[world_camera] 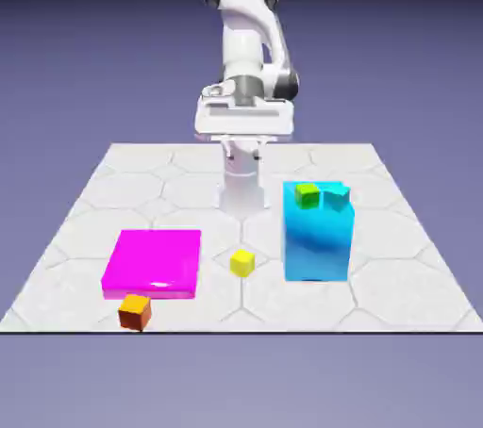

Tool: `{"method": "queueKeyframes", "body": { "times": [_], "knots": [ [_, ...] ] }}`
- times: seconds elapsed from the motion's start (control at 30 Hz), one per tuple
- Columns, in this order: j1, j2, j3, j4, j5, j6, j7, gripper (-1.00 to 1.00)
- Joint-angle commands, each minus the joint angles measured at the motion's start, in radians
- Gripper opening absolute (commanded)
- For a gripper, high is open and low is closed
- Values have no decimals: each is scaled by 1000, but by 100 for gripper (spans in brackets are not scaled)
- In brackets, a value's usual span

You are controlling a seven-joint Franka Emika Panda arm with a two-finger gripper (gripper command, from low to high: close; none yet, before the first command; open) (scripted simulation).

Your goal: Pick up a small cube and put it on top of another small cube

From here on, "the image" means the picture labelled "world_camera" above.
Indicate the small yellow cube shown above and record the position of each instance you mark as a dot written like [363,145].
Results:
[242,263]

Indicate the large blue box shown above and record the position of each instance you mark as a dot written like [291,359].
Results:
[319,239]

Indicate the small cyan cube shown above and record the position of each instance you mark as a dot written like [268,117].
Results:
[337,198]

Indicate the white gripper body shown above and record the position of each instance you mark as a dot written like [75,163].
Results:
[243,120]

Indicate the small green cube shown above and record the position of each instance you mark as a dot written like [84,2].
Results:
[307,195]

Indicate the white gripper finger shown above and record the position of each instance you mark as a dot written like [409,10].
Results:
[228,149]
[257,149]

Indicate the small orange cube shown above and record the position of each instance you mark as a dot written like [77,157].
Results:
[135,313]

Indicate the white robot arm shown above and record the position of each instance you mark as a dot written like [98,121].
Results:
[241,20]

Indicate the large magenta box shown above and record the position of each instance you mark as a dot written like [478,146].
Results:
[153,263]

